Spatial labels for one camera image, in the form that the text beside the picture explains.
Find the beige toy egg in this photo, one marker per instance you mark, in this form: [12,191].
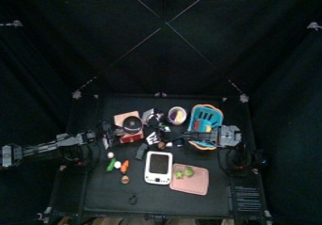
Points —
[111,155]

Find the teal basket orange rim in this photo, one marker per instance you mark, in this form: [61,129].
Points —
[201,115]

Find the green toy lime half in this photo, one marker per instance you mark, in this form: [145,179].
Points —
[189,171]

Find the red wooden box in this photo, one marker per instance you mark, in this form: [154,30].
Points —
[123,117]

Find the white toy knife block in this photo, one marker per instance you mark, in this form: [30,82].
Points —
[147,113]

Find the pink cutting board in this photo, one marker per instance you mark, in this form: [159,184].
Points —
[195,183]

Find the small brown toy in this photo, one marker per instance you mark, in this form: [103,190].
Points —
[161,146]

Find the white toy egg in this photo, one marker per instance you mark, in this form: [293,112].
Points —
[118,164]

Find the grey frame corner bracket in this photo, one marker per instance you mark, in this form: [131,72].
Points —
[244,98]
[159,94]
[77,94]
[313,25]
[16,23]

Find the dark grey flat toy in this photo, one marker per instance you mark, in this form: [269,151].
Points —
[142,152]

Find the white tablet device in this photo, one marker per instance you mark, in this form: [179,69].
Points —
[158,164]

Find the orange toy carrot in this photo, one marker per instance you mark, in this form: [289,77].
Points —
[125,167]

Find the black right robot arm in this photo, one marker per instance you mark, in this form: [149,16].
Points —
[229,136]

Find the green toy star fruit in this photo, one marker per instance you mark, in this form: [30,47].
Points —
[179,174]

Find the small green white toy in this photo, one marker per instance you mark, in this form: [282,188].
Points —
[166,129]

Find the green toy cucumber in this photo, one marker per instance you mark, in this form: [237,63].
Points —
[111,166]

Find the yellow toy in basket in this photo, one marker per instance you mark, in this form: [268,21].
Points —
[208,127]

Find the brown toy nut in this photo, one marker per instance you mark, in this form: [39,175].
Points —
[125,180]

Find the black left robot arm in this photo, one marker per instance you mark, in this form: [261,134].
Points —
[42,147]

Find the small bowl purple yellow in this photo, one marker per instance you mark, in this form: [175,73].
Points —
[174,115]

